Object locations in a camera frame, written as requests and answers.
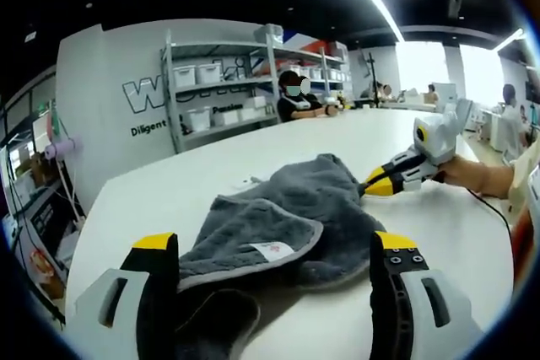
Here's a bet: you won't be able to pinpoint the black tripod stand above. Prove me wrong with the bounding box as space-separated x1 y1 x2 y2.
364 51 381 104

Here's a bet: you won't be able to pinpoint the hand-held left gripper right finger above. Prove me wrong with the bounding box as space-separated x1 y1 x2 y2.
369 231 484 360

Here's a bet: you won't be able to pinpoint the white table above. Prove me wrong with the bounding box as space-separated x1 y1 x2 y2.
65 107 520 360

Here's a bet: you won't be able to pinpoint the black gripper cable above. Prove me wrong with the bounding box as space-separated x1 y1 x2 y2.
466 188 518 260

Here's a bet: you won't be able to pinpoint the grey metal shelving rack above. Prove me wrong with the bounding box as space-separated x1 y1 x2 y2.
159 24 351 154

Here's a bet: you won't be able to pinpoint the red printed carton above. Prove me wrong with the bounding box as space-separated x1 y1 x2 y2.
28 248 68 300

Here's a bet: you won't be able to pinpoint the white floor stand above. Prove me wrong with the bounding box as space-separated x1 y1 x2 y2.
57 153 88 220

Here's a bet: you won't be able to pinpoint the green and red hanging flags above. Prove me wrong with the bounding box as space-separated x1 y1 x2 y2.
45 98 60 144

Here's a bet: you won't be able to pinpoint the row of white storage bins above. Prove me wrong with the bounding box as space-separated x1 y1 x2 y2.
172 62 347 133

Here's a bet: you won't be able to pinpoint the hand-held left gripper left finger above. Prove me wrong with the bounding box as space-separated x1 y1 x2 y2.
65 232 179 360

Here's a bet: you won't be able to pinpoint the purple rolled mat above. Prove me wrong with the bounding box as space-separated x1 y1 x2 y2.
44 136 84 161

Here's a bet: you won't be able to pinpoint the grey towel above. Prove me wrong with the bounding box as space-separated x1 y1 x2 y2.
175 152 387 360

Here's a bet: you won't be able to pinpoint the person's right hand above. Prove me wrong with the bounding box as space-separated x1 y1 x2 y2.
435 155 487 196

